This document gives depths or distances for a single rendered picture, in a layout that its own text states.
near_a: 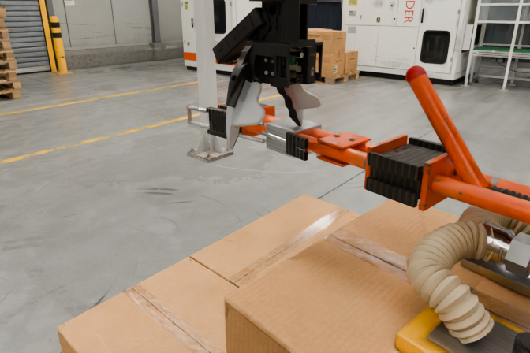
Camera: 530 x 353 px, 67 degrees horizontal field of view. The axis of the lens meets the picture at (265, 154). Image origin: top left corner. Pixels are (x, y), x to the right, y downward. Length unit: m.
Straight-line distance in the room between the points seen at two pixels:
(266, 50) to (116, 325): 0.80
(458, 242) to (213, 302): 0.76
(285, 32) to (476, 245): 0.33
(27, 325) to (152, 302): 1.03
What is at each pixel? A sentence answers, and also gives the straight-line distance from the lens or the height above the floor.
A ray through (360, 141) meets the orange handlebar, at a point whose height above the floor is 1.09.
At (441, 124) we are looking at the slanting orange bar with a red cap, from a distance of 0.49.
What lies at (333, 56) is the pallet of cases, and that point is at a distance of 7.26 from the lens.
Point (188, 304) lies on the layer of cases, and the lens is 1.12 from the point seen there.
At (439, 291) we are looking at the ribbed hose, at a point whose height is 1.01.
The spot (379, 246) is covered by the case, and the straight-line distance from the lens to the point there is 0.61.
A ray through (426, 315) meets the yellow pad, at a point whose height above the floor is 0.96.
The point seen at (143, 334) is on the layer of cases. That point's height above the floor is 0.54.
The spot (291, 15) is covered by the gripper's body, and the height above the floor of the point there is 1.25.
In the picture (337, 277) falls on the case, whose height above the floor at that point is 0.94.
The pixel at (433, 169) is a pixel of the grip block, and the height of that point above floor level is 1.09.
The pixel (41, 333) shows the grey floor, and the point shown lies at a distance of 2.04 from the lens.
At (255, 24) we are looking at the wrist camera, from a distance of 0.54.
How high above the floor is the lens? 1.26
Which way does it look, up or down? 20 degrees down
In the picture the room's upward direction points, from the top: straight up
